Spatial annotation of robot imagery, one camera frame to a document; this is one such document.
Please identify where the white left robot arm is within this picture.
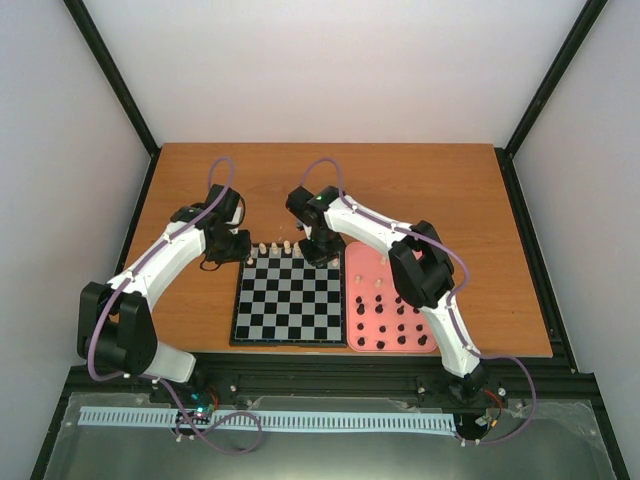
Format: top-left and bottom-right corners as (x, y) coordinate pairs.
(77, 184), (252, 403)

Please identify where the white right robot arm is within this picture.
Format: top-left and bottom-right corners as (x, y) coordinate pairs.
(285, 186), (486, 405)

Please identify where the black white chessboard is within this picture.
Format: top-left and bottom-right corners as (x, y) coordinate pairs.
(230, 243), (346, 347)

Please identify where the pink piece tray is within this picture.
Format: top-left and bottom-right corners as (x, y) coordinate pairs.
(344, 242), (437, 354)

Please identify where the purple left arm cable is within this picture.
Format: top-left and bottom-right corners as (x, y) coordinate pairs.
(87, 156), (263, 454)

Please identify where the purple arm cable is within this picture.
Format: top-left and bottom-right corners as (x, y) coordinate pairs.
(299, 157), (537, 448)
(87, 156), (263, 454)

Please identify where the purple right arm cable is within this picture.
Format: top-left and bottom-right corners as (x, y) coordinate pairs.
(299, 157), (537, 448)

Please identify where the light blue cable duct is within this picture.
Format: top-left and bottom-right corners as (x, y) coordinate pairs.
(77, 406), (456, 436)

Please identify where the black aluminium frame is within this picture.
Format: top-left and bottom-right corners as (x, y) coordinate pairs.
(29, 0), (631, 480)

